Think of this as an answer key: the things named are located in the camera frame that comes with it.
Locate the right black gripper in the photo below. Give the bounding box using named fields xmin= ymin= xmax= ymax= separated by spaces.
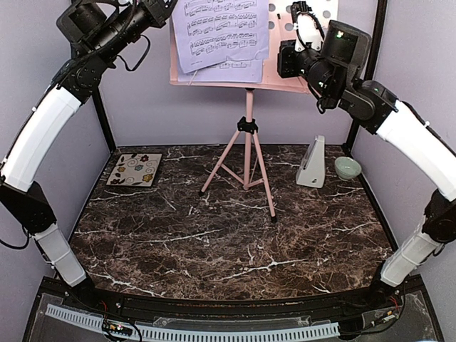
xmin=277 ymin=38 xmax=341 ymax=100

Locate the sheet music page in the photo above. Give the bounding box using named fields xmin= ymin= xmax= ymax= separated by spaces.
xmin=172 ymin=0 xmax=269 ymax=73
xmin=170 ymin=57 xmax=264 ymax=83

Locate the pink perforated music stand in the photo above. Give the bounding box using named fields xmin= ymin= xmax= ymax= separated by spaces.
xmin=170 ymin=1 xmax=337 ymax=222

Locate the white metronome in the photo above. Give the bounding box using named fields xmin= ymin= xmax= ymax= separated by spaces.
xmin=296 ymin=135 xmax=326 ymax=188

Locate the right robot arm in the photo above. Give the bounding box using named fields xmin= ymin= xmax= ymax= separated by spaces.
xmin=277 ymin=12 xmax=455 ymax=309

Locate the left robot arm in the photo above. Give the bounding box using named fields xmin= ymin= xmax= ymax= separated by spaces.
xmin=1 ymin=0 xmax=177 ymax=311

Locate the pale green ceramic bowl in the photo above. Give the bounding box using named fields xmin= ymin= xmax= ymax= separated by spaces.
xmin=334 ymin=157 xmax=362 ymax=181

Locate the floral pattern coaster tile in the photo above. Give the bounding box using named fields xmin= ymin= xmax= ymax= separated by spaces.
xmin=106 ymin=153 xmax=162 ymax=187

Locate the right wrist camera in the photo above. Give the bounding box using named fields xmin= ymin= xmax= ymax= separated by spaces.
xmin=290 ymin=1 xmax=325 ymax=52

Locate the right black frame post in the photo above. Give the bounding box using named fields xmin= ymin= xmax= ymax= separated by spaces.
xmin=343 ymin=0 xmax=388 ymax=155

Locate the black frame post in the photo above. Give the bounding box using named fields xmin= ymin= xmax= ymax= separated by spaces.
xmin=343 ymin=0 xmax=388 ymax=155
xmin=71 ymin=0 xmax=117 ymax=150

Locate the left black frame post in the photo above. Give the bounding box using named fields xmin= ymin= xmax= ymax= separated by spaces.
xmin=71 ymin=0 xmax=117 ymax=150

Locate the white slotted cable duct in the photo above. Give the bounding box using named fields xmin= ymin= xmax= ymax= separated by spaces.
xmin=45 ymin=304 xmax=340 ymax=341

